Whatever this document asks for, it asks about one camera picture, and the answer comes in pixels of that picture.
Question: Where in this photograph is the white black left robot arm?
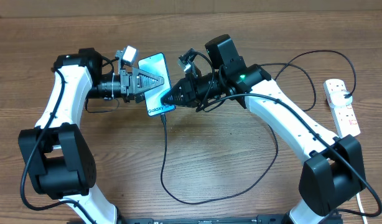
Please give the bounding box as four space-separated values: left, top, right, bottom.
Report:
18 46 165 223

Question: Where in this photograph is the white power strip cord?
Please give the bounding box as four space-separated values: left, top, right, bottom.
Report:
355 192 368 224

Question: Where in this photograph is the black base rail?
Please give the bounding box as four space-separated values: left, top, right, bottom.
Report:
117 215 287 224

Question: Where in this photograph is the white power strip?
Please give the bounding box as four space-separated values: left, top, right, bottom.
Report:
323 79 361 138

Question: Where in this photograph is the blue Galaxy S24+ smartphone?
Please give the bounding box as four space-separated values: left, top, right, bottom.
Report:
138 52 175 116

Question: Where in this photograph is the black charging cable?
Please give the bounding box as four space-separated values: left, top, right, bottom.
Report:
159 49 357 205

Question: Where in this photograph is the white charger plug adapter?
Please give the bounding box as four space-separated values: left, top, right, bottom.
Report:
328 91 353 108

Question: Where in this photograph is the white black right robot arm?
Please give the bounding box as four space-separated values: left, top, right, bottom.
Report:
161 34 365 223

